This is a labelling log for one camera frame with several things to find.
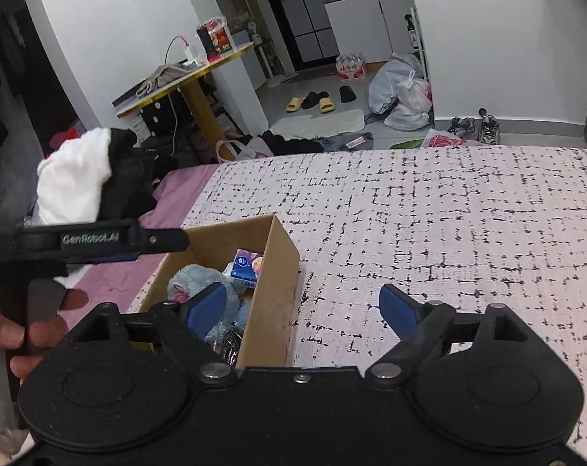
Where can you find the clear plastic item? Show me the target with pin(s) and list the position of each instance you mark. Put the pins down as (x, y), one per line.
(225, 342)

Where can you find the white tote bag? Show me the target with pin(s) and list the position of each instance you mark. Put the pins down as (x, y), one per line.
(247, 149)

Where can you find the black polka dot box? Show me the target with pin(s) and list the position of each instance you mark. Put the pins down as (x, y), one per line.
(160, 114)

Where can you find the white fluffy cloth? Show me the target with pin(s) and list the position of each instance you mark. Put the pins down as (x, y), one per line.
(70, 189)

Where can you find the white kitchen cabinet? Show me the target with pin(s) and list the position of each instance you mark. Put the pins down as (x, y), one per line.
(366, 24)

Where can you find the blue plush toy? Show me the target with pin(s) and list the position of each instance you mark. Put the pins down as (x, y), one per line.
(191, 277)

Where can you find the white floor mat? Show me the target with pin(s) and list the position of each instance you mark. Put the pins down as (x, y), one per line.
(317, 124)

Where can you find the grey cloth on table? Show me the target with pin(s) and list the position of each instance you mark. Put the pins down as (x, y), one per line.
(167, 77)

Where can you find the pack of water bottles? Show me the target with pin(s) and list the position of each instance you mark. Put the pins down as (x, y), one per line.
(351, 67)

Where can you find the blue tissue packet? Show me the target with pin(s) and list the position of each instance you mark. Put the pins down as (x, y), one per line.
(244, 264)

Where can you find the black and white sneakers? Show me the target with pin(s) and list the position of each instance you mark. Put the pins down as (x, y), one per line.
(489, 128)

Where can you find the black-flecked white bed blanket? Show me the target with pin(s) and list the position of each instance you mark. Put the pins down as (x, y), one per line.
(419, 213)

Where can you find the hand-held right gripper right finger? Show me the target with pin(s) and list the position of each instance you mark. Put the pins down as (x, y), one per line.
(397, 311)

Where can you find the white plastic bag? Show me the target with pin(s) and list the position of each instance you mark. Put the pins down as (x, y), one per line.
(407, 119)

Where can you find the black slipper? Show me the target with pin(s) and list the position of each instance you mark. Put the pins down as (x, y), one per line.
(346, 94)
(314, 99)

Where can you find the white bag with red contents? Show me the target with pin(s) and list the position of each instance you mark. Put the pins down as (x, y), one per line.
(414, 94)

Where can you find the black clothes pile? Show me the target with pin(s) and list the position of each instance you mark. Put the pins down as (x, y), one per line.
(128, 179)

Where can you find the round yellow-edged table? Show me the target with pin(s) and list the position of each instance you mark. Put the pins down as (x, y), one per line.
(201, 102)

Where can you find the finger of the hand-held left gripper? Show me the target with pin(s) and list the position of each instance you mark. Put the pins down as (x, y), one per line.
(163, 240)

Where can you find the blue-grey plastic bag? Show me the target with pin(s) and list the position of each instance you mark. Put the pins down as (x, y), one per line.
(388, 82)

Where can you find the cardboard box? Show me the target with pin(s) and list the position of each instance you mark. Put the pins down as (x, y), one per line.
(274, 291)

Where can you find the pink bed sheet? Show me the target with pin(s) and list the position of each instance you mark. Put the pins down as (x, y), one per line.
(176, 194)

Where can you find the person's left hand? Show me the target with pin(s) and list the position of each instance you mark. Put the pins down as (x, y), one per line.
(2, 331)

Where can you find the red paper bag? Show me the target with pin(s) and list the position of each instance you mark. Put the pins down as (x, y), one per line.
(444, 140)

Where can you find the blue jeans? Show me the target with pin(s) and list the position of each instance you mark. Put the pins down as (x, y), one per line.
(344, 141)

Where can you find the black clothes on floor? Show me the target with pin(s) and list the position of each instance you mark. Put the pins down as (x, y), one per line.
(293, 144)

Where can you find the red snack box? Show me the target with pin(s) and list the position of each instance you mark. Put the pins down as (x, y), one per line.
(215, 36)

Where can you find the grey sneakers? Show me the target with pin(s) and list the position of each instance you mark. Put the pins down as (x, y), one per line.
(462, 127)

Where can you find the grey refrigerator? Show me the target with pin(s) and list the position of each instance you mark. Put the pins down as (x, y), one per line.
(303, 9)

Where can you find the yellow slipper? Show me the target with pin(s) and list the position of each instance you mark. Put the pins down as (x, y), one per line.
(326, 105)
(294, 104)

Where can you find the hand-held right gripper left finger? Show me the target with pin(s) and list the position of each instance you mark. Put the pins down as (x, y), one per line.
(208, 307)

